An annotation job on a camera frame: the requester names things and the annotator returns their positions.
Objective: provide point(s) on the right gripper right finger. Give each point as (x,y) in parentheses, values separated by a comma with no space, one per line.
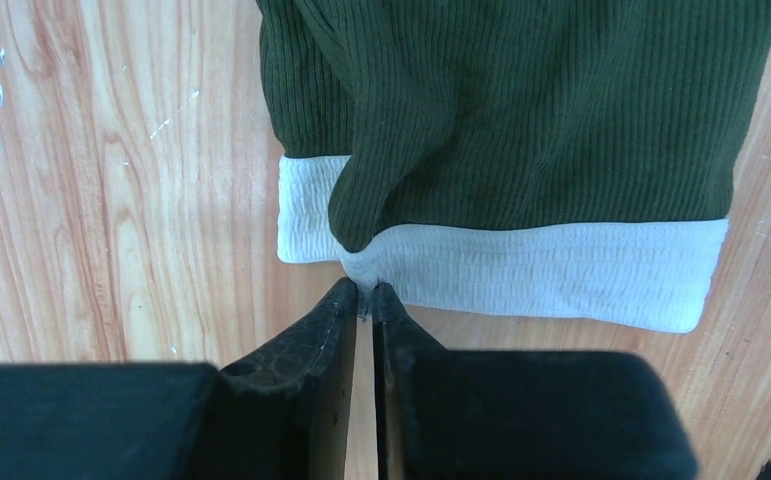
(394,334)

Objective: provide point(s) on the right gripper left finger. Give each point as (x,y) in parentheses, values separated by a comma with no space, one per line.
(288,416)

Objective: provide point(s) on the green underwear white waistband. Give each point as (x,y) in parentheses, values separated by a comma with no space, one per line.
(560,159)

